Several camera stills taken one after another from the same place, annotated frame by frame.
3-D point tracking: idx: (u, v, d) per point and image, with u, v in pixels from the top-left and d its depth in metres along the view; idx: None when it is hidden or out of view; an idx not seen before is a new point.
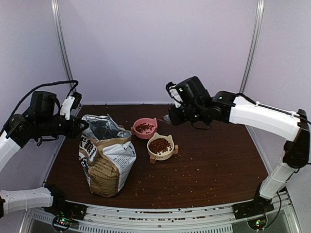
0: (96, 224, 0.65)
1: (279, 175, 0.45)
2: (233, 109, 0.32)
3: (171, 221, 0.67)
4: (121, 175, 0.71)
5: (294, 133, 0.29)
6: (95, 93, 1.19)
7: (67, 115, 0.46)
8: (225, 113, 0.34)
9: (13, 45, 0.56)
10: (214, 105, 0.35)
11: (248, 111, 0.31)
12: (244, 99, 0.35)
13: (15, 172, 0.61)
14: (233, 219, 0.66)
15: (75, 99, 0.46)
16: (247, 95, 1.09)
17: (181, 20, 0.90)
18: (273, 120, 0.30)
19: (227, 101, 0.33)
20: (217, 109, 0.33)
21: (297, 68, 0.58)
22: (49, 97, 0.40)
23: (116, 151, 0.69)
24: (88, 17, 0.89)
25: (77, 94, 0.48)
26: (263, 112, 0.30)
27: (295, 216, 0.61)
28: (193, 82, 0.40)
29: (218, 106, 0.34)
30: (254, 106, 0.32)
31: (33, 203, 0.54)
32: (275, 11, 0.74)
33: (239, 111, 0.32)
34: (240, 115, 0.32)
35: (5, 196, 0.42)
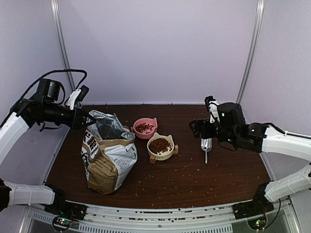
0: (96, 225, 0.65)
1: (295, 185, 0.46)
2: (265, 141, 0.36)
3: (171, 221, 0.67)
4: (120, 175, 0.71)
5: None
6: (95, 93, 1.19)
7: (72, 105, 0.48)
8: (258, 144, 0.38)
9: (13, 45, 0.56)
10: (249, 137, 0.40)
11: (277, 140, 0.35)
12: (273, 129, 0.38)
13: (15, 173, 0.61)
14: (233, 219, 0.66)
15: (81, 92, 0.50)
16: (247, 95, 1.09)
17: (181, 21, 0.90)
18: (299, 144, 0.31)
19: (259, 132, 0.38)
20: (251, 141, 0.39)
21: (297, 68, 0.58)
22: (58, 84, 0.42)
23: (117, 152, 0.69)
24: (88, 16, 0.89)
25: (84, 87, 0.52)
26: (288, 139, 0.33)
27: (294, 216, 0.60)
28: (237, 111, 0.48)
29: (251, 139, 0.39)
30: (284, 134, 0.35)
31: (36, 198, 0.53)
32: (276, 11, 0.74)
33: (268, 141, 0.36)
34: (271, 144, 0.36)
35: (10, 186, 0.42)
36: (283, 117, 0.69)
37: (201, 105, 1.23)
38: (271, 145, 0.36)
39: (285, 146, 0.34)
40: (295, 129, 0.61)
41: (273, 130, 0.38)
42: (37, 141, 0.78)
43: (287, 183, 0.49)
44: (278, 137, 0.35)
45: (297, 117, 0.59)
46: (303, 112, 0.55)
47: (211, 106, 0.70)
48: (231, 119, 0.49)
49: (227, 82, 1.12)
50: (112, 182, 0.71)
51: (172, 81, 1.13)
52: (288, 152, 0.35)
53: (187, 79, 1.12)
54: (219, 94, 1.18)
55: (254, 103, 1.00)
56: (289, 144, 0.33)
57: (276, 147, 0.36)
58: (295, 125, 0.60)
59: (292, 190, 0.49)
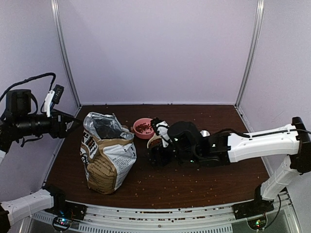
0: (96, 225, 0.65)
1: (284, 179, 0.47)
2: (232, 152, 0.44)
3: (171, 221, 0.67)
4: (119, 175, 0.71)
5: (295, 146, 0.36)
6: (95, 93, 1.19)
7: (48, 112, 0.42)
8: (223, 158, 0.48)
9: (13, 45, 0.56)
10: (213, 155, 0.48)
11: (243, 147, 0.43)
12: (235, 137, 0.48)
13: (15, 174, 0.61)
14: (232, 219, 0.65)
15: (55, 94, 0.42)
16: (247, 95, 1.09)
17: (181, 21, 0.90)
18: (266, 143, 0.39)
19: (222, 147, 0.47)
20: (215, 159, 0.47)
21: (297, 68, 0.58)
22: (24, 94, 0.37)
23: (116, 152, 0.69)
24: (88, 17, 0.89)
25: (59, 86, 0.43)
26: (255, 142, 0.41)
27: (295, 216, 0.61)
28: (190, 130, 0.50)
29: (215, 156, 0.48)
30: (248, 139, 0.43)
31: (34, 208, 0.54)
32: (276, 11, 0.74)
33: (237, 150, 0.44)
34: (240, 152, 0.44)
35: (8, 208, 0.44)
36: (283, 117, 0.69)
37: (201, 106, 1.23)
38: (241, 153, 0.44)
39: (257, 149, 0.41)
40: None
41: (236, 137, 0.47)
42: (37, 141, 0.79)
43: (275, 180, 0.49)
44: (244, 143, 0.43)
45: (297, 116, 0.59)
46: (303, 112, 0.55)
47: (160, 129, 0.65)
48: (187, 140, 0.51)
49: (227, 82, 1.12)
50: (112, 182, 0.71)
51: (172, 81, 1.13)
52: (259, 154, 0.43)
53: (187, 80, 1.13)
54: (219, 94, 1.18)
55: (254, 103, 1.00)
56: (261, 146, 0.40)
57: (248, 153, 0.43)
58: None
59: (283, 183, 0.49)
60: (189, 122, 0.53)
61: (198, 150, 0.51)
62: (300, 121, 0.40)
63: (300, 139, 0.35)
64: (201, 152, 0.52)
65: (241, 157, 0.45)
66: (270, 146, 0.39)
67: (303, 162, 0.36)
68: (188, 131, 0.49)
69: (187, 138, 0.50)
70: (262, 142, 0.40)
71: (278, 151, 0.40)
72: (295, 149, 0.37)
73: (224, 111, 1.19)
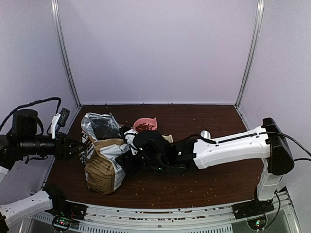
0: (96, 225, 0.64)
1: (271, 180, 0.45)
2: (197, 159, 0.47)
3: (171, 221, 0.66)
4: (116, 174, 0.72)
5: (267, 149, 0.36)
6: (95, 93, 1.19)
7: (54, 135, 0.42)
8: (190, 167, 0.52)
9: (13, 45, 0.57)
10: (179, 163, 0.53)
11: (210, 154, 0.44)
12: (202, 144, 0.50)
13: (15, 175, 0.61)
14: (232, 219, 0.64)
15: (61, 116, 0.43)
16: (247, 95, 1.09)
17: (181, 20, 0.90)
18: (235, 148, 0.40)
19: (187, 156, 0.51)
20: (182, 167, 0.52)
21: (297, 68, 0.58)
22: (30, 117, 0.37)
23: (113, 151, 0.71)
24: (88, 17, 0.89)
25: (64, 108, 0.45)
26: (224, 148, 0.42)
27: (295, 216, 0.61)
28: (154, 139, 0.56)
29: (182, 164, 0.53)
30: (215, 145, 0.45)
31: (30, 211, 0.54)
32: (276, 11, 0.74)
33: (204, 158, 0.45)
34: (209, 159, 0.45)
35: (5, 212, 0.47)
36: (283, 117, 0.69)
37: (201, 105, 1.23)
38: (208, 160, 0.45)
39: (227, 155, 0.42)
40: (293, 129, 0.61)
41: (202, 143, 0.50)
42: None
43: (263, 183, 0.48)
44: (210, 150, 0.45)
45: (297, 117, 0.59)
46: (302, 112, 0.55)
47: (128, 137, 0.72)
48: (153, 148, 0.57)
49: (227, 82, 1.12)
50: (111, 182, 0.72)
51: (171, 81, 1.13)
52: (228, 160, 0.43)
53: (187, 80, 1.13)
54: (219, 94, 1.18)
55: (254, 103, 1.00)
56: (229, 151, 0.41)
57: (216, 159, 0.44)
58: (294, 125, 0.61)
59: (272, 184, 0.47)
60: (153, 131, 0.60)
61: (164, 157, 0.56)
62: (271, 124, 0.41)
63: (269, 142, 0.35)
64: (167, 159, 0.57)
65: (209, 163, 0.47)
66: (239, 152, 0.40)
67: (278, 166, 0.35)
68: (152, 140, 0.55)
69: (152, 145, 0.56)
70: (232, 148, 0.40)
71: (249, 156, 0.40)
72: (267, 153, 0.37)
73: (224, 111, 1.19)
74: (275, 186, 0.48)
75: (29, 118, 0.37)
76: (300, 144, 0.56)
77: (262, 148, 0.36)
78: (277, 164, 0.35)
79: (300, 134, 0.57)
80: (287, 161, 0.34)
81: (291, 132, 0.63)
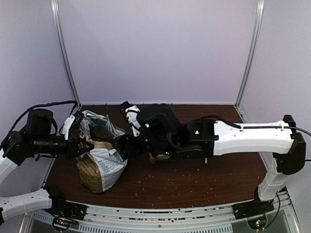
0: (96, 224, 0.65)
1: (276, 180, 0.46)
2: (215, 143, 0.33)
3: (171, 221, 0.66)
4: (104, 178, 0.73)
5: (287, 145, 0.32)
6: (95, 93, 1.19)
7: (66, 135, 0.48)
8: (208, 150, 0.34)
9: (13, 45, 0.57)
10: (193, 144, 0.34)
11: (233, 140, 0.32)
12: (220, 125, 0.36)
13: (14, 174, 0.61)
14: (233, 219, 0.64)
15: (75, 119, 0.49)
16: (247, 95, 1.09)
17: (181, 20, 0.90)
18: (263, 140, 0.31)
19: (207, 136, 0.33)
20: (198, 149, 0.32)
21: (297, 68, 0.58)
22: (45, 117, 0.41)
23: (102, 155, 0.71)
24: (88, 17, 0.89)
25: (79, 113, 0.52)
26: (251, 135, 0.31)
27: (294, 216, 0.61)
28: (166, 113, 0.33)
29: (198, 145, 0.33)
30: (239, 130, 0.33)
31: (30, 208, 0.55)
32: (276, 11, 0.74)
33: (227, 142, 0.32)
34: (227, 145, 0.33)
35: (3, 205, 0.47)
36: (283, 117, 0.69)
37: (202, 106, 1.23)
38: (229, 145, 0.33)
39: (251, 143, 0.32)
40: None
41: (223, 125, 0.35)
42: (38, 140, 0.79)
43: (267, 183, 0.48)
44: (234, 135, 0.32)
45: (297, 116, 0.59)
46: (302, 111, 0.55)
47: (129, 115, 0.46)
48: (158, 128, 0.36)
49: (227, 82, 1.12)
50: (98, 183, 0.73)
51: (172, 81, 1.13)
52: (244, 149, 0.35)
53: (187, 80, 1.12)
54: (219, 94, 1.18)
55: (254, 103, 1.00)
56: (255, 140, 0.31)
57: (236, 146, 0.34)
58: None
59: (277, 184, 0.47)
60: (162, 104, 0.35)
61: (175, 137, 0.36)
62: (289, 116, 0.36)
63: (294, 138, 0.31)
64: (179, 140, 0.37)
65: (227, 149, 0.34)
66: (263, 143, 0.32)
67: (290, 162, 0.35)
68: (164, 114, 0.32)
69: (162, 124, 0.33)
70: (260, 137, 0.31)
71: (269, 147, 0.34)
72: (286, 147, 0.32)
73: (224, 110, 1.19)
74: (279, 186, 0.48)
75: (44, 117, 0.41)
76: None
77: (286, 142, 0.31)
78: (288, 162, 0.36)
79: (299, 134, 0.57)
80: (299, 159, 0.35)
81: None
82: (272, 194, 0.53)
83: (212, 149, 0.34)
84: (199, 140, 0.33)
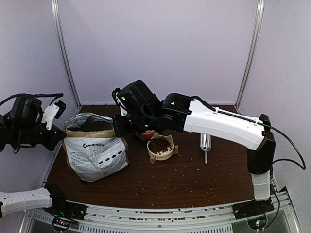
0: (96, 224, 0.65)
1: (258, 179, 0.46)
2: (188, 118, 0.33)
3: (171, 220, 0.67)
4: (76, 170, 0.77)
5: (256, 142, 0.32)
6: (95, 93, 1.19)
7: (49, 124, 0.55)
8: (180, 122, 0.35)
9: (14, 46, 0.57)
10: (165, 113, 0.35)
11: (204, 118, 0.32)
12: (199, 105, 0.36)
13: (15, 172, 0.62)
14: (233, 219, 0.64)
15: (59, 109, 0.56)
16: (247, 95, 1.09)
17: (181, 20, 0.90)
18: (233, 127, 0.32)
19: (181, 108, 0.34)
20: (169, 117, 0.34)
21: (297, 68, 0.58)
22: (32, 104, 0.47)
23: (74, 145, 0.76)
24: (87, 17, 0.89)
25: (62, 103, 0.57)
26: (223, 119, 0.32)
27: (295, 216, 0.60)
28: (138, 90, 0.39)
29: (170, 114, 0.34)
30: (213, 112, 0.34)
31: (31, 205, 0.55)
32: (276, 11, 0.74)
33: (197, 119, 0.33)
34: (198, 122, 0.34)
35: (3, 199, 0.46)
36: (283, 117, 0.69)
37: None
38: (199, 123, 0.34)
39: (222, 128, 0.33)
40: (293, 130, 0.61)
41: (199, 106, 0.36)
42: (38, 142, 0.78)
43: (253, 182, 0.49)
44: (206, 114, 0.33)
45: (297, 116, 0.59)
46: (302, 111, 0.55)
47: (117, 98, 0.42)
48: (133, 104, 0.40)
49: (227, 82, 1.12)
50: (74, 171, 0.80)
51: (172, 81, 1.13)
52: (215, 132, 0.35)
53: (187, 79, 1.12)
54: (220, 94, 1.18)
55: (254, 103, 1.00)
56: (225, 125, 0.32)
57: (206, 127, 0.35)
58: (294, 125, 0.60)
59: (261, 183, 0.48)
60: (137, 82, 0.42)
61: (148, 108, 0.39)
62: (267, 119, 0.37)
63: (265, 135, 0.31)
64: (153, 111, 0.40)
65: (197, 127, 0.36)
66: (233, 132, 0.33)
67: (257, 163, 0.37)
68: (137, 91, 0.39)
69: (135, 98, 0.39)
70: (230, 124, 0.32)
71: (239, 140, 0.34)
72: (254, 144, 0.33)
73: None
74: (267, 184, 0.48)
75: (31, 104, 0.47)
76: (301, 144, 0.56)
77: (256, 137, 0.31)
78: (257, 161, 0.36)
79: (298, 134, 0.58)
80: (268, 161, 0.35)
81: (291, 132, 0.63)
82: (267, 193, 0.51)
83: (181, 123, 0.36)
84: (172, 109, 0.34)
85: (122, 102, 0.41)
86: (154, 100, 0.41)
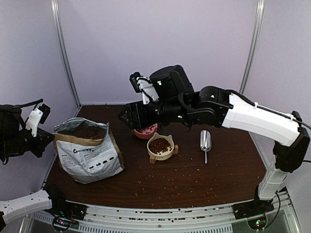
0: (96, 224, 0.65)
1: (274, 178, 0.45)
2: (229, 112, 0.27)
3: (171, 220, 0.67)
4: (67, 170, 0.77)
5: (291, 138, 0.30)
6: (95, 93, 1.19)
7: (35, 131, 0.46)
8: (219, 117, 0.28)
9: (14, 46, 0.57)
10: (207, 106, 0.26)
11: (247, 115, 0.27)
12: (237, 99, 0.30)
13: (15, 174, 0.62)
14: (232, 219, 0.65)
15: (43, 114, 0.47)
16: (247, 96, 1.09)
17: (180, 20, 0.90)
18: (274, 124, 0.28)
19: (222, 101, 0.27)
20: (211, 112, 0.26)
21: (297, 68, 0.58)
22: (11, 115, 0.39)
23: (65, 148, 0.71)
24: (87, 17, 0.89)
25: (45, 106, 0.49)
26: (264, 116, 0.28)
27: (294, 216, 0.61)
28: (178, 71, 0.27)
29: (211, 108, 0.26)
30: (252, 108, 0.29)
31: (31, 209, 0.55)
32: (276, 12, 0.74)
33: (239, 116, 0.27)
34: (238, 119, 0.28)
35: (3, 208, 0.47)
36: None
37: None
38: (240, 119, 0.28)
39: (260, 126, 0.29)
40: None
41: (236, 99, 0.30)
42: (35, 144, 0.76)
43: (267, 180, 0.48)
44: (248, 110, 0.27)
45: None
46: (302, 112, 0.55)
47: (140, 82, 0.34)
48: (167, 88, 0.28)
49: (227, 82, 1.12)
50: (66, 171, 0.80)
51: None
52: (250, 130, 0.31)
53: (187, 79, 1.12)
54: None
55: None
56: (264, 123, 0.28)
57: (245, 124, 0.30)
58: None
59: (276, 183, 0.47)
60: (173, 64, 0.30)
61: (186, 99, 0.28)
62: (298, 115, 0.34)
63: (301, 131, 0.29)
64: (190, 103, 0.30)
65: (234, 124, 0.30)
66: (271, 129, 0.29)
67: (286, 160, 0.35)
68: (177, 74, 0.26)
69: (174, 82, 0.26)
70: (271, 121, 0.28)
71: (274, 137, 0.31)
72: (288, 141, 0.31)
73: None
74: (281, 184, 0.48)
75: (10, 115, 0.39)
76: None
77: (292, 133, 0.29)
78: (291, 157, 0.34)
79: None
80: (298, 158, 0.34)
81: None
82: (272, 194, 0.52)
83: (220, 118, 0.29)
84: (213, 102, 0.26)
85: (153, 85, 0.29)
86: (191, 91, 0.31)
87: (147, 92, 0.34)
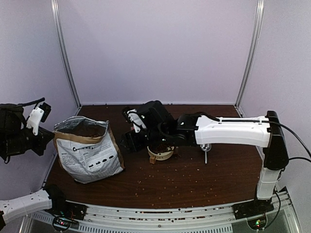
0: (96, 224, 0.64)
1: (268, 176, 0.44)
2: (197, 133, 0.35)
3: (171, 220, 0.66)
4: (68, 169, 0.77)
5: (266, 139, 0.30)
6: (95, 93, 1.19)
7: (36, 130, 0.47)
8: (191, 138, 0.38)
9: (14, 46, 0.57)
10: (178, 133, 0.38)
11: (212, 131, 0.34)
12: (205, 118, 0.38)
13: (15, 174, 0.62)
14: (233, 219, 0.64)
15: (43, 113, 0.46)
16: (247, 96, 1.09)
17: (180, 20, 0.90)
18: (239, 131, 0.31)
19: (189, 125, 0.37)
20: (182, 137, 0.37)
21: (297, 68, 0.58)
22: (13, 113, 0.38)
23: (64, 147, 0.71)
24: (87, 17, 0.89)
25: (46, 105, 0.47)
26: (225, 127, 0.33)
27: (295, 216, 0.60)
28: (156, 108, 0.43)
29: (182, 133, 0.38)
30: (218, 123, 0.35)
31: (31, 209, 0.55)
32: (276, 11, 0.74)
33: (205, 133, 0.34)
34: (207, 135, 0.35)
35: (3, 208, 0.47)
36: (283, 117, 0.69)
37: (203, 105, 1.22)
38: (208, 136, 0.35)
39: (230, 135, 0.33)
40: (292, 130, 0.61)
41: (206, 120, 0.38)
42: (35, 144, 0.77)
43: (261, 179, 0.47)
44: (212, 126, 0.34)
45: (297, 117, 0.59)
46: (302, 111, 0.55)
47: (130, 115, 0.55)
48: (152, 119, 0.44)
49: (227, 82, 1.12)
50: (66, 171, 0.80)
51: (172, 81, 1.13)
52: (226, 140, 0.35)
53: (187, 79, 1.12)
54: (220, 94, 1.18)
55: (254, 103, 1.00)
56: (231, 132, 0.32)
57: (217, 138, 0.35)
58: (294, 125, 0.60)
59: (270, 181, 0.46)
60: (155, 101, 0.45)
61: (164, 127, 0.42)
62: (274, 116, 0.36)
63: (270, 131, 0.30)
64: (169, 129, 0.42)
65: (207, 140, 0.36)
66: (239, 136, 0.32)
67: (274, 162, 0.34)
68: (155, 109, 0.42)
69: (153, 116, 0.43)
70: (233, 129, 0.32)
71: (249, 142, 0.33)
72: (265, 141, 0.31)
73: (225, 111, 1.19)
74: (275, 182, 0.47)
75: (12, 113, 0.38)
76: (301, 143, 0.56)
77: (262, 135, 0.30)
78: (272, 158, 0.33)
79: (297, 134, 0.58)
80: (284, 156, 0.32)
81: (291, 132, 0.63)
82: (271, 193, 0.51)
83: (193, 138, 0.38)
84: (181, 128, 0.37)
85: (141, 119, 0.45)
86: (169, 118, 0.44)
87: (136, 122, 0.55)
